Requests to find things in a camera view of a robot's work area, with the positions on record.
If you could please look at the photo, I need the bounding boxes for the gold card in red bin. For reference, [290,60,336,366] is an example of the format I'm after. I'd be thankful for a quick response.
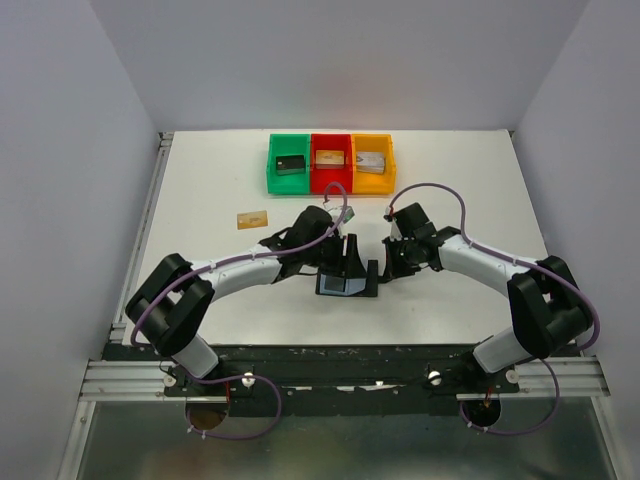
[315,150,345,169]

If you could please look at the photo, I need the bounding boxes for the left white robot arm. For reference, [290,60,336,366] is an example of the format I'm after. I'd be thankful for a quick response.
[125,206,378,395]

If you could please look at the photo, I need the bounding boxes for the silver card in orange bin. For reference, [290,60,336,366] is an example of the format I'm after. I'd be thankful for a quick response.
[355,151,386,175]

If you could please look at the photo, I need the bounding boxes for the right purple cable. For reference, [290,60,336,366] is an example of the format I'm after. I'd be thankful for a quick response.
[384,183,601,436]

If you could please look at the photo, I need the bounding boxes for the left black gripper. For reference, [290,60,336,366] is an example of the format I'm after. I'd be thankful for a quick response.
[303,232,368,280]

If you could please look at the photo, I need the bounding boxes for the purple cable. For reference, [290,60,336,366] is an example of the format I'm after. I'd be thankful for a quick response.
[384,183,601,436]
[130,182,350,441]

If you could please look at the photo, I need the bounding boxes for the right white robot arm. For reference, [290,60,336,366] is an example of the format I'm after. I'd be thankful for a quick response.
[379,203,595,392]

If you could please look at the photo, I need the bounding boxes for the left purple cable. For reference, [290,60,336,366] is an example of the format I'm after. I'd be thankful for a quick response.
[130,182,350,441]

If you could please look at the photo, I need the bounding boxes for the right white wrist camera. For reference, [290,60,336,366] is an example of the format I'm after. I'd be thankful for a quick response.
[384,206,404,241]

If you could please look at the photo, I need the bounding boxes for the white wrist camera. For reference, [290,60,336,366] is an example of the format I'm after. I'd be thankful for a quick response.
[323,202,355,235]
[384,206,404,241]

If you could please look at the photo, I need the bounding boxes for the red plastic bin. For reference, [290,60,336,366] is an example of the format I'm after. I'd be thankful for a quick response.
[310,133,353,195]

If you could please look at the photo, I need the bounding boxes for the black leather card holder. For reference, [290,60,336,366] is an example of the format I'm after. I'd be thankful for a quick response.
[315,273,366,298]

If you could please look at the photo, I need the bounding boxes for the gold VIP card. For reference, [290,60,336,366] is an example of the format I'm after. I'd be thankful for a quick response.
[236,210,268,230]

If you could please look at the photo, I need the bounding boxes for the green plastic bin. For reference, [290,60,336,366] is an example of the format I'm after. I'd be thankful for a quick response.
[266,133,311,195]

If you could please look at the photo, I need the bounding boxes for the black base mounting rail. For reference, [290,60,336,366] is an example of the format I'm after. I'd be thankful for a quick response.
[81,344,599,419]

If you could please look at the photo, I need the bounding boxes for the black card in green bin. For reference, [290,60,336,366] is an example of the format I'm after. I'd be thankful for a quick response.
[275,155,306,176]

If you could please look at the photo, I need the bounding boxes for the orange plastic bin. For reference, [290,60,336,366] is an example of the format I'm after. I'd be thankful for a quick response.
[351,133,397,195]

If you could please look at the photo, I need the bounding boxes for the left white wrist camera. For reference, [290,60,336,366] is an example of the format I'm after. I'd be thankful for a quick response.
[323,202,355,235]

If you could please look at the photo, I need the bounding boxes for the aluminium frame rail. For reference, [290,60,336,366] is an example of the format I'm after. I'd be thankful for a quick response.
[54,130,174,480]

